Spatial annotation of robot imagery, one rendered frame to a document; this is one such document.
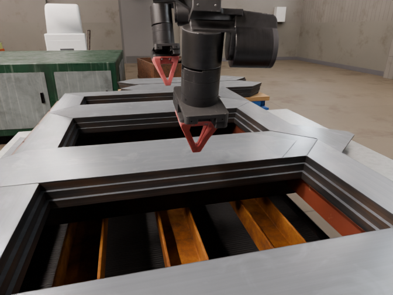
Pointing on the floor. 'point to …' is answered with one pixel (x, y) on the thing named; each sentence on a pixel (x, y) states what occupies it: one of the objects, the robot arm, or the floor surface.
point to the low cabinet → (50, 82)
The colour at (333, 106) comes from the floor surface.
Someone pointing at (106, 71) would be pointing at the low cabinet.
